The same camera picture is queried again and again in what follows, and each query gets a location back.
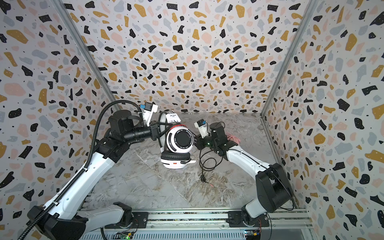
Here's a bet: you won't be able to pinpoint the white black headphones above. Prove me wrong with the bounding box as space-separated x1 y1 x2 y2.
158 111 196 170

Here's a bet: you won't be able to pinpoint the pink headphones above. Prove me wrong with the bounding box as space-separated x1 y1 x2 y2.
226 132 241 145

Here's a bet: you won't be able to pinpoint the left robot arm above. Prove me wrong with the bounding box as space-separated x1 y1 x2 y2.
19 106 168 240

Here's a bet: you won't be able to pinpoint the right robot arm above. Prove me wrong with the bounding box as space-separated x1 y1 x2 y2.
194 119 293 226

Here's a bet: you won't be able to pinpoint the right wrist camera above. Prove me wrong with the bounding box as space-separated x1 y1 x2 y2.
194 119 209 139

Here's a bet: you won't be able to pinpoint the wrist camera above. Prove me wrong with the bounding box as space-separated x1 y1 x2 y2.
194 119 209 139
140 103 158 127

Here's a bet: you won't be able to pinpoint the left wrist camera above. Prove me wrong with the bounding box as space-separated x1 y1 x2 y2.
140 103 158 127

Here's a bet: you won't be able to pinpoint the left aluminium corner post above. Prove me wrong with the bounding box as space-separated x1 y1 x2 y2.
46 1 115 121

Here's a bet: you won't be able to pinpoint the aluminium corner post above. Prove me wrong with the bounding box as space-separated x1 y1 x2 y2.
260 0 319 118
46 1 115 121

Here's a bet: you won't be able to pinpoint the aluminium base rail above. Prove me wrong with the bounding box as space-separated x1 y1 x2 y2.
65 208 317 240

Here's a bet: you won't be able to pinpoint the right aluminium corner post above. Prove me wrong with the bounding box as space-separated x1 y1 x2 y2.
260 0 319 118

